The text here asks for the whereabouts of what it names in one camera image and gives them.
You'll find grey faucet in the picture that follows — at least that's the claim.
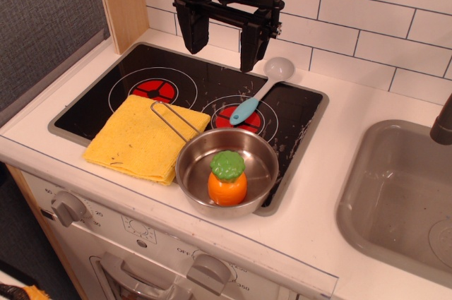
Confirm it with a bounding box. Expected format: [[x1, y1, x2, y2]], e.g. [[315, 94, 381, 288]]
[[430, 95, 452, 145]]

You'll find grey toy sink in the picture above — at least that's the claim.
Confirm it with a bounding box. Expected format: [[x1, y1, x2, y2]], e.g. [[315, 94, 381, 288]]
[[337, 120, 451, 287]]

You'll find stainless steel pot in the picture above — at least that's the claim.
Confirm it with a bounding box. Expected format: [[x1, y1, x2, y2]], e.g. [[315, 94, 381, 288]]
[[150, 100, 280, 219]]

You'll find grey timer knob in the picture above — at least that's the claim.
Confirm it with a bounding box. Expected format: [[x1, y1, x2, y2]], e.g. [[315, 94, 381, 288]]
[[51, 191, 87, 227]]

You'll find yellow folded cloth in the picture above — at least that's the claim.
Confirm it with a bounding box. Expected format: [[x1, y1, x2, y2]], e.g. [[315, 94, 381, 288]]
[[83, 95, 210, 185]]

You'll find grey ladle with blue handle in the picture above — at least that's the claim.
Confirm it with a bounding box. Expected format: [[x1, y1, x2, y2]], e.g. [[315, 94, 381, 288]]
[[230, 57, 296, 126]]

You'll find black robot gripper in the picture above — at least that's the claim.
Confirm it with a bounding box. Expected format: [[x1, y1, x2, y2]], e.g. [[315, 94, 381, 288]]
[[173, 0, 285, 73]]

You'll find orange toy carrot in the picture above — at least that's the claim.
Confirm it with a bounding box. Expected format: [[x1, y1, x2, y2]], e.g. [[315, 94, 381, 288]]
[[208, 150, 248, 206]]

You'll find grey oven temperature knob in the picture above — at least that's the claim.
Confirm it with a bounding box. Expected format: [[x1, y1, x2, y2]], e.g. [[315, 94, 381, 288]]
[[186, 254, 232, 296]]

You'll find black toy stovetop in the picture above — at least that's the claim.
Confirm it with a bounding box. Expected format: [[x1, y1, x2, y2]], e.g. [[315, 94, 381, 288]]
[[48, 43, 328, 216]]

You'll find wooden side post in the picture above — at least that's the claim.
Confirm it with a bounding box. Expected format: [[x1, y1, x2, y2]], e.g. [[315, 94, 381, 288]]
[[102, 0, 149, 54]]

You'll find grey oven door handle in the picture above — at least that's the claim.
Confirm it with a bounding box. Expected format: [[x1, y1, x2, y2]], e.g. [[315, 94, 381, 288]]
[[97, 253, 193, 299]]

